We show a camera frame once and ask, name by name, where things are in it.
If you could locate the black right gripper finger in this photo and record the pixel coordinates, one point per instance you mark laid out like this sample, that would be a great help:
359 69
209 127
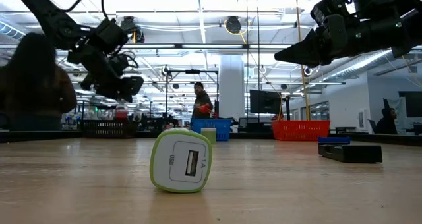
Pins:
303 52

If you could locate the black small digital display device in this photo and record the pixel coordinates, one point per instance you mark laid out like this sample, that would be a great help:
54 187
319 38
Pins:
351 153

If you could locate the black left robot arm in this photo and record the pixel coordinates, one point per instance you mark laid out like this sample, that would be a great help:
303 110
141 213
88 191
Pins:
43 10

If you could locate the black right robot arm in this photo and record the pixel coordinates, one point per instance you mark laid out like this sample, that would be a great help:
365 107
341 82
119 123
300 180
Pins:
412 33

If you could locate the black plastic basket tray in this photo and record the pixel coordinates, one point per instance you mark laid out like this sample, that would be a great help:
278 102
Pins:
99 129

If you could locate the black computer monitor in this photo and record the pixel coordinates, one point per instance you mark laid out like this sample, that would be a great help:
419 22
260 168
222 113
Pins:
265 102

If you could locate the red plastic bin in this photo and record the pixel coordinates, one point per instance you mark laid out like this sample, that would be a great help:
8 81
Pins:
300 130

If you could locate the white building column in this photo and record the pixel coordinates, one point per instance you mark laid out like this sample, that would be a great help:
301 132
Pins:
230 85

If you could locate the seated person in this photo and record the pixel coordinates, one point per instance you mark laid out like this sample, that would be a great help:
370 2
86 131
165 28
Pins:
387 122

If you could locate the blue small digital display device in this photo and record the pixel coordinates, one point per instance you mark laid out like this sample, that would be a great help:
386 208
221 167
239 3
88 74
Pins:
334 140

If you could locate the standing person with cap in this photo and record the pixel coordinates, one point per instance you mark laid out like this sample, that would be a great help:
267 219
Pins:
201 99

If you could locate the blue plastic bin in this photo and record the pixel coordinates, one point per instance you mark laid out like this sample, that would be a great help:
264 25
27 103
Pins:
224 128

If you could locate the small red background object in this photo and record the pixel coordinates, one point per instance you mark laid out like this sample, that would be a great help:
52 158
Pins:
205 108

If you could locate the green white USB charger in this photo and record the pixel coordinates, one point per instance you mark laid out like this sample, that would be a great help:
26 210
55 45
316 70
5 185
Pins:
180 161

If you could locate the silver ceiling air duct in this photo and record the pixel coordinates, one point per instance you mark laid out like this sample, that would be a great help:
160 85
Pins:
356 67

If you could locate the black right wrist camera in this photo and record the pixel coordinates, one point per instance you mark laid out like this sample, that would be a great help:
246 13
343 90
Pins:
329 7

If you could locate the black aluminium table frame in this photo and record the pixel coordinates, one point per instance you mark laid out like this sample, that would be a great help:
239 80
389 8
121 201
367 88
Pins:
39 135

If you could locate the black wall screen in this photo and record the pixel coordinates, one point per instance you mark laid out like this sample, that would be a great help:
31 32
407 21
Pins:
413 103

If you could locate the black metal gantry frame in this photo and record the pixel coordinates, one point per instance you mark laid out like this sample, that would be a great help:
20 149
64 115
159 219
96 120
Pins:
192 71

